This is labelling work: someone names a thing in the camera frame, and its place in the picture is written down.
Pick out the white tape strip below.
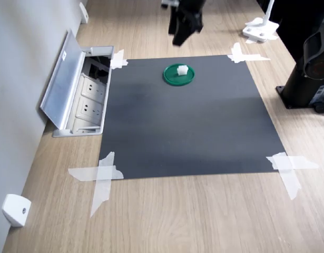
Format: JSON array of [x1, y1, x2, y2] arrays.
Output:
[[227, 53, 271, 63], [271, 152, 302, 200], [266, 155, 320, 171], [90, 151, 116, 218], [67, 165, 124, 183], [230, 42, 243, 64]]

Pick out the white camera stand bracket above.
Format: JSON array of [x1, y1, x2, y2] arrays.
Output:
[[242, 0, 281, 44]]

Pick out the white plastic terminal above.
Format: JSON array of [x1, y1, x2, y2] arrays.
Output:
[[176, 64, 189, 77]]

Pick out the silver cable duct with sockets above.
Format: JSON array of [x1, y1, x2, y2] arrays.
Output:
[[40, 28, 115, 138]]

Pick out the grey camera box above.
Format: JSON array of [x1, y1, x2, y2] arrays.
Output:
[[161, 0, 180, 9]]

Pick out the dark grey mat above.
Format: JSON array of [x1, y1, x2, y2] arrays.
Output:
[[98, 54, 287, 180]]

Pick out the small white partition bracket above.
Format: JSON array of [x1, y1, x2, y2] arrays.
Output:
[[78, 2, 89, 24], [1, 193, 32, 228]]

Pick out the round green lid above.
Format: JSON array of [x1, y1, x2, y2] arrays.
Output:
[[162, 63, 197, 87]]

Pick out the white tape patch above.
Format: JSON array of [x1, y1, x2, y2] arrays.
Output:
[[110, 48, 129, 70]]

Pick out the grey partition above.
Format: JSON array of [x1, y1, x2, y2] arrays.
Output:
[[0, 0, 82, 253]]

